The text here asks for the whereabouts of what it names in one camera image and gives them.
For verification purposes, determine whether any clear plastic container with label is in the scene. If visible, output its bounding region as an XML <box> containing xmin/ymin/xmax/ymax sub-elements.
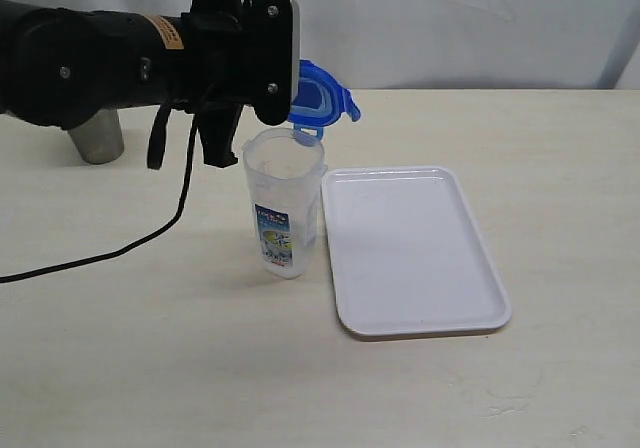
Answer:
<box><xmin>242</xmin><ymin>128</ymin><xmax>327</xmax><ymax>279</ymax></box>

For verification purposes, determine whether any blue plastic lid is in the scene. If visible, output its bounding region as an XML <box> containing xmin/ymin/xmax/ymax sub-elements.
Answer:
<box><xmin>287</xmin><ymin>59</ymin><xmax>361</xmax><ymax>140</ymax></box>

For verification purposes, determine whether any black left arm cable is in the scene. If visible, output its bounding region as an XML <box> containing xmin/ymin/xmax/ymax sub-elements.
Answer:
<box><xmin>0</xmin><ymin>102</ymin><xmax>201</xmax><ymax>284</ymax></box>

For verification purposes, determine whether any stainless steel cup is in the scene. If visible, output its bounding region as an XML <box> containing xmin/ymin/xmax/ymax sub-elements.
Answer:
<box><xmin>68</xmin><ymin>110</ymin><xmax>125</xmax><ymax>165</ymax></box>

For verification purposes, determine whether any white rectangular plastic tray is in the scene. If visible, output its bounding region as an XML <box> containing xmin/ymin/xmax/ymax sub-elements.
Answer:
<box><xmin>322</xmin><ymin>165</ymin><xmax>512</xmax><ymax>340</ymax></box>

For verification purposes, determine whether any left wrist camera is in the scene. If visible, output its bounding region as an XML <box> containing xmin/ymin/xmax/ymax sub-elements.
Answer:
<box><xmin>243</xmin><ymin>0</ymin><xmax>300</xmax><ymax>126</ymax></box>

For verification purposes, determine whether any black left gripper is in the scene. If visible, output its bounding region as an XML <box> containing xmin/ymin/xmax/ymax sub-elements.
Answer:
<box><xmin>180</xmin><ymin>0</ymin><xmax>249</xmax><ymax>167</ymax></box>

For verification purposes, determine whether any white backdrop curtain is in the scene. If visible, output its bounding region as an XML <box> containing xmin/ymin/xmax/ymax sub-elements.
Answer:
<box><xmin>0</xmin><ymin>0</ymin><xmax>640</xmax><ymax>91</ymax></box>

